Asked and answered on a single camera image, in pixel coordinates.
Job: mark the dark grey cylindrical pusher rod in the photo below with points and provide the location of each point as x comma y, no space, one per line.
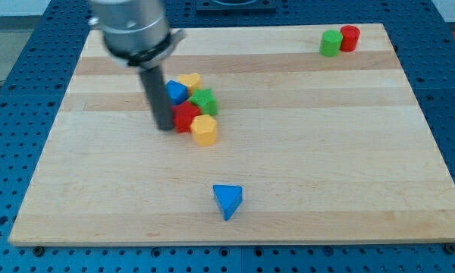
158,98

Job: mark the yellow hexagon block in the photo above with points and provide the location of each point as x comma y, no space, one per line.
204,130

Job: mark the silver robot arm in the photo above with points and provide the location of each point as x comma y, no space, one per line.
137,34

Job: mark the green star block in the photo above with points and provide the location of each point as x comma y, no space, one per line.
205,100

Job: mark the blue cube block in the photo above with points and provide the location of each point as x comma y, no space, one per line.
177,92

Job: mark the yellow heart block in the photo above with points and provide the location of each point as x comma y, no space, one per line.
192,82

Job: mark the blue triangle block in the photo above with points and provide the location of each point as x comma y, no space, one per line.
228,199

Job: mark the wooden board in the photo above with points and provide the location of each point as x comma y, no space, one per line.
327,150

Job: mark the green cylinder block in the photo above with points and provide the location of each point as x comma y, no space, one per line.
330,43

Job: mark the red cylinder block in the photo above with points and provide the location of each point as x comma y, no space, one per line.
350,34

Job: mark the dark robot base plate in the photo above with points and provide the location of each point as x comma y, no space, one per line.
203,6

